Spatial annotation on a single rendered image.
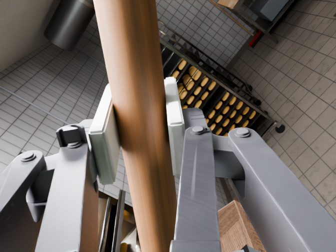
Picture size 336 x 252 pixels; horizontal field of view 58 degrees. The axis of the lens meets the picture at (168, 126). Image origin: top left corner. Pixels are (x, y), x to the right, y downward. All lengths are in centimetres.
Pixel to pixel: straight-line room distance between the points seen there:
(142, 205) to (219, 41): 521
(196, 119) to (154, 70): 3
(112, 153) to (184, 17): 508
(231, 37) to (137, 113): 526
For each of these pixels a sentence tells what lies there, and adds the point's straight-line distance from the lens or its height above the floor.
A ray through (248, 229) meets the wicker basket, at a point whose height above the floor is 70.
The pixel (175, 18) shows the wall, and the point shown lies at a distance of 521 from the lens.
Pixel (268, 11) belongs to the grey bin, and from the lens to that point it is 479.
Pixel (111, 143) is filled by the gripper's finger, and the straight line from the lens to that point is 15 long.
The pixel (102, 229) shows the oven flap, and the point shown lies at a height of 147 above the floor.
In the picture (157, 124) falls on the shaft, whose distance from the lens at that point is 17.
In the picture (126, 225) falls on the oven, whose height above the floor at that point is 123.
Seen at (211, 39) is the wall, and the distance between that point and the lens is 534.
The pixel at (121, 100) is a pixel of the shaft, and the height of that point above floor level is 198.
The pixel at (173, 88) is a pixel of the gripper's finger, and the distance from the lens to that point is 18.
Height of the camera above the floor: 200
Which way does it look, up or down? 17 degrees down
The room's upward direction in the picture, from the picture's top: 58 degrees counter-clockwise
